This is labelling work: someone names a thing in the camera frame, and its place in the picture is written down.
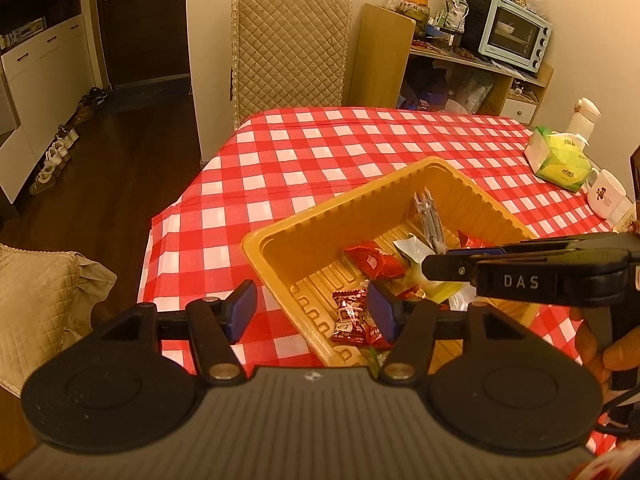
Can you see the green tissue pack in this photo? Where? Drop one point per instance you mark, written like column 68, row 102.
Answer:
column 560, row 165

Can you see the silver green snack bag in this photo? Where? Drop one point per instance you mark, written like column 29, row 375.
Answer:
column 452, row 12

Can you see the large red snack packet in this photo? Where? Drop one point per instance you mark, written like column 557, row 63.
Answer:
column 372, row 260

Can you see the small yellow candy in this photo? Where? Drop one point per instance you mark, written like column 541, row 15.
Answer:
column 442, row 291

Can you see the red white checkered tablecloth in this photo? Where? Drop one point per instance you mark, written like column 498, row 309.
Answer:
column 310, row 150

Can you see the white and dark cabinet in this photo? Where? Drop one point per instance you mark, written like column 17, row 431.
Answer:
column 45, row 60

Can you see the orange plastic tray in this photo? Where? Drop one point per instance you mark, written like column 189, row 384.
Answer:
column 300, row 240

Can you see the black bag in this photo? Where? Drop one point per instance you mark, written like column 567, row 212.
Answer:
column 430, row 77

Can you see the sunflower seed bag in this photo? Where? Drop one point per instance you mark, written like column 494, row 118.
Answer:
column 627, row 222

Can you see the silver foil snack packet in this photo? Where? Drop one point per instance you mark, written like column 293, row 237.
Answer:
column 412, row 247

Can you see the dark door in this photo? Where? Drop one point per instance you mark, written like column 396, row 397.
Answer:
column 145, row 25

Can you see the white thermos bottle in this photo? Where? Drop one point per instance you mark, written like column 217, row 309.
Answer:
column 582, row 120

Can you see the person's right hand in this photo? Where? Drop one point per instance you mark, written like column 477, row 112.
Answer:
column 620, row 357

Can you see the white plastic bag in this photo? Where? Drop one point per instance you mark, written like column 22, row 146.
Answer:
column 472, row 90

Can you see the white mug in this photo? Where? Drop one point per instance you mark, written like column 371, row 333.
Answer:
column 607, row 195

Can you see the light blue toaster oven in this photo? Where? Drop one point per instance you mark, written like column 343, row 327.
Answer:
column 515, row 35

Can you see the pickle jar with orange lid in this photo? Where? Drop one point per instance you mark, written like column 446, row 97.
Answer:
column 412, row 7

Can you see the dark grey snack packet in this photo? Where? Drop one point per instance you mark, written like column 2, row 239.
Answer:
column 430, row 220

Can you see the red candy with white pattern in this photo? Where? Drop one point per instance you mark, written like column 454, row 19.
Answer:
column 350, row 315

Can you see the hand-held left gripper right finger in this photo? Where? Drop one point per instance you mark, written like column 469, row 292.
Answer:
column 382, row 310

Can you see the green candy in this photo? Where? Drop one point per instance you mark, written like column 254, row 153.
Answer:
column 374, row 356

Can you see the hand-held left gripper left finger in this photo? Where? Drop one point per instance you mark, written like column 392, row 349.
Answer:
column 242, row 310

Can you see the small white drawer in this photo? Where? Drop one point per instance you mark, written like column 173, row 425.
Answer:
column 517, row 109

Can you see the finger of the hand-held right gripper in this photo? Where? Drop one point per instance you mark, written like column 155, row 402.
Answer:
column 450, row 267
column 475, row 251

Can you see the wooden shelf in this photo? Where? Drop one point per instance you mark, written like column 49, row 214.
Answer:
column 380, row 55

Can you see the chair with beige quilted cover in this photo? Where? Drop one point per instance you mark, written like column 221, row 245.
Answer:
column 290, row 50
column 35, row 300

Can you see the row of shoes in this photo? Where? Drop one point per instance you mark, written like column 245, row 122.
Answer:
column 55, row 155

